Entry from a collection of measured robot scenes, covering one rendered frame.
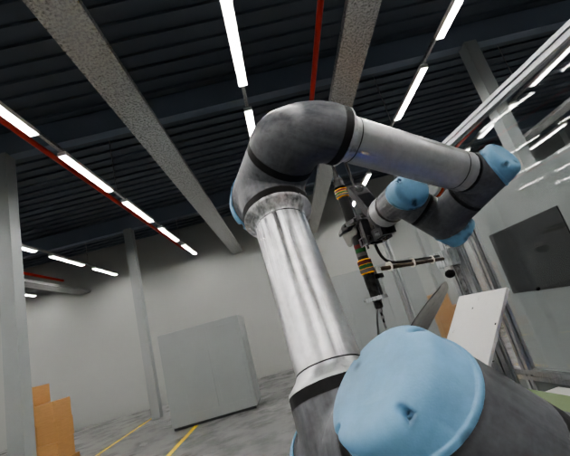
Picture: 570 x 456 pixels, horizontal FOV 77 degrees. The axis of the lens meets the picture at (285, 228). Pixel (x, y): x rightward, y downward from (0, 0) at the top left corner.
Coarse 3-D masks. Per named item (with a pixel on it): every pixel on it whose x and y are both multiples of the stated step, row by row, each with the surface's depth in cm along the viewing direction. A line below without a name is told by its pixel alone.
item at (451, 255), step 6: (438, 252) 151; (444, 252) 149; (450, 252) 148; (456, 252) 153; (444, 258) 149; (450, 258) 148; (456, 258) 151; (438, 264) 151; (444, 264) 149; (450, 264) 148; (456, 264) 154
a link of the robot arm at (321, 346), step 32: (256, 160) 55; (256, 192) 56; (288, 192) 55; (256, 224) 57; (288, 224) 53; (288, 256) 50; (320, 256) 52; (288, 288) 47; (320, 288) 47; (288, 320) 46; (320, 320) 44; (320, 352) 42; (352, 352) 42; (320, 384) 38; (320, 416) 37; (320, 448) 35
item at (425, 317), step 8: (440, 288) 102; (448, 288) 115; (432, 296) 100; (440, 296) 110; (432, 304) 108; (440, 304) 114; (424, 312) 106; (432, 312) 112; (416, 320) 104; (424, 320) 110; (432, 320) 114; (424, 328) 112
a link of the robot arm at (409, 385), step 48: (384, 336) 33; (432, 336) 29; (384, 384) 28; (432, 384) 25; (480, 384) 26; (336, 432) 30; (384, 432) 25; (432, 432) 24; (480, 432) 24; (528, 432) 25
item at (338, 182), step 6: (336, 174) 117; (336, 180) 116; (342, 180) 116; (336, 186) 115; (342, 186) 118; (366, 276) 108; (372, 276) 107; (366, 282) 108; (372, 282) 107; (366, 288) 108; (372, 288) 106; (378, 288) 108; (372, 294) 106; (378, 294) 106; (378, 300) 106; (378, 306) 105
